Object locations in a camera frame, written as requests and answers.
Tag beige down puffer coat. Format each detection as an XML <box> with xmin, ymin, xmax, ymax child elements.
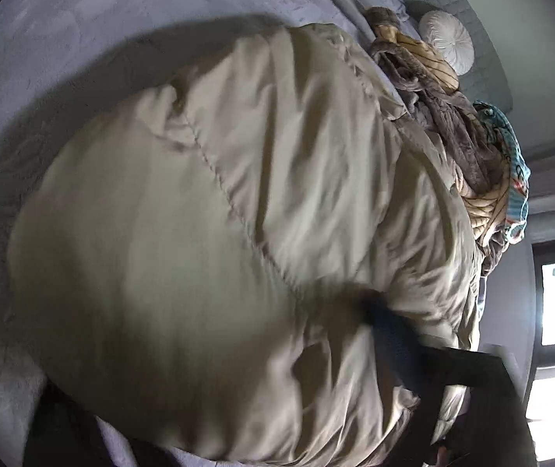
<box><xmin>8</xmin><ymin>24</ymin><xmax>481</xmax><ymax>466</ymax></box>

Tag lavender embossed bed cover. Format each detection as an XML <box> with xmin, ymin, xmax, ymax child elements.
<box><xmin>0</xmin><ymin>0</ymin><xmax>420</xmax><ymax>467</ymax></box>

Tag grey quilted headboard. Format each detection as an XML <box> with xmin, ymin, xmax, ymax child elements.
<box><xmin>403</xmin><ymin>0</ymin><xmax>513</xmax><ymax>113</ymax></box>

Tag blue monkey print cloth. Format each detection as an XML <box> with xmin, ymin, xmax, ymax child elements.
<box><xmin>473</xmin><ymin>100</ymin><xmax>531</xmax><ymax>245</ymax></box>

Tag round white pleated cushion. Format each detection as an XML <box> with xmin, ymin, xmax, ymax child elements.
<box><xmin>419</xmin><ymin>10</ymin><xmax>475</xmax><ymax>76</ymax></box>

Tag brown and cream striped blanket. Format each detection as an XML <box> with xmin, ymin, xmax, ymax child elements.
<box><xmin>365</xmin><ymin>6</ymin><xmax>509</xmax><ymax>276</ymax></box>

